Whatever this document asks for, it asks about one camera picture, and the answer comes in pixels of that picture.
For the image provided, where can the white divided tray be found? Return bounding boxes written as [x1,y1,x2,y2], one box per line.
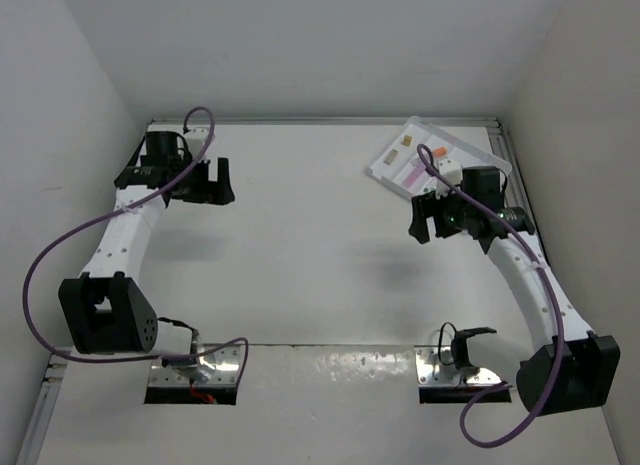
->
[366,116,512,200]

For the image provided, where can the pink highlighter stick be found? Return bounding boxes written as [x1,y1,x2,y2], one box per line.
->
[402,165,425,189]

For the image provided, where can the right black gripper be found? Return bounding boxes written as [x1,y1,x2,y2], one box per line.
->
[408,180,474,243]

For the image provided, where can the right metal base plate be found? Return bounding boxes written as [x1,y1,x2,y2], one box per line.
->
[414,346,501,389]

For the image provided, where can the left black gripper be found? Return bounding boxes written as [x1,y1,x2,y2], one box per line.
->
[168,154,233,205]

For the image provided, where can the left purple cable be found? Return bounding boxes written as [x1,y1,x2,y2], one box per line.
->
[22,106,250,384]

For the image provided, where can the orange capped clear tube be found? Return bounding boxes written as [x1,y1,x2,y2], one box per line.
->
[411,147,448,166]

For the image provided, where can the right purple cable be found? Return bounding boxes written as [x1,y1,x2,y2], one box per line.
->
[417,143,564,449]

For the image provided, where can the metal base plate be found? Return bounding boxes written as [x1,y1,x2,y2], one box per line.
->
[148,345,244,388]
[414,346,501,389]

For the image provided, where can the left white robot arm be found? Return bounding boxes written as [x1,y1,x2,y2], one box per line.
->
[58,128,235,355]

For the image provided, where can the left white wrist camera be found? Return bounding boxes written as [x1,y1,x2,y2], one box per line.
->
[183,127,210,155]

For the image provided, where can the purple cable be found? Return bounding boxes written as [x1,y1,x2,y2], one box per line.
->
[22,106,250,384]
[417,143,564,449]

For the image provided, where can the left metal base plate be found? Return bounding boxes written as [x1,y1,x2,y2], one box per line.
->
[148,345,244,388]

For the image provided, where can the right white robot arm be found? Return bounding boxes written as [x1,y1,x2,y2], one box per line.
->
[408,166,621,415]

